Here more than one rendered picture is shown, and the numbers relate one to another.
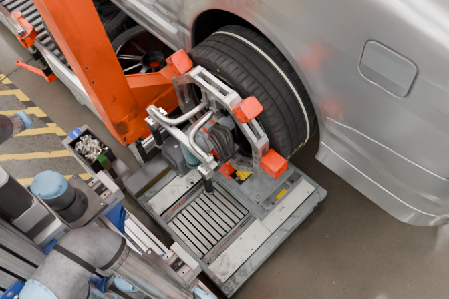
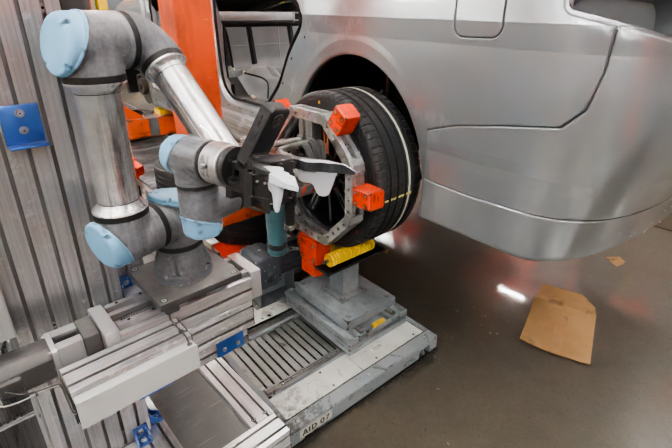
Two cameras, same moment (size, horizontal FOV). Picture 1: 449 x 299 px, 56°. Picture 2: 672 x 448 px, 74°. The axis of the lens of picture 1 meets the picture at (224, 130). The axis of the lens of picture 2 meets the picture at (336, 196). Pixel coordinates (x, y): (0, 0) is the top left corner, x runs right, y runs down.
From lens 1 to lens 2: 114 cm
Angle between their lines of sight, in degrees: 35
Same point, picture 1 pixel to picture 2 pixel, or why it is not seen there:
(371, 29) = not seen: outside the picture
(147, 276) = (198, 95)
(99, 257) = (151, 36)
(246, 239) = (328, 373)
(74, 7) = (196, 24)
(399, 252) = (539, 415)
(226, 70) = (327, 95)
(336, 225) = (450, 378)
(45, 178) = not seen: hidden behind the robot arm
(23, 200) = not seen: hidden behind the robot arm
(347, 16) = not seen: outside the picture
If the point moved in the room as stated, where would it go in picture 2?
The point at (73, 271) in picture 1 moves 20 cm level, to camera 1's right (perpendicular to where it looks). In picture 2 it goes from (117, 18) to (221, 18)
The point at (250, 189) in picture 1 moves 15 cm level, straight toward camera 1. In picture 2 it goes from (340, 309) to (339, 331)
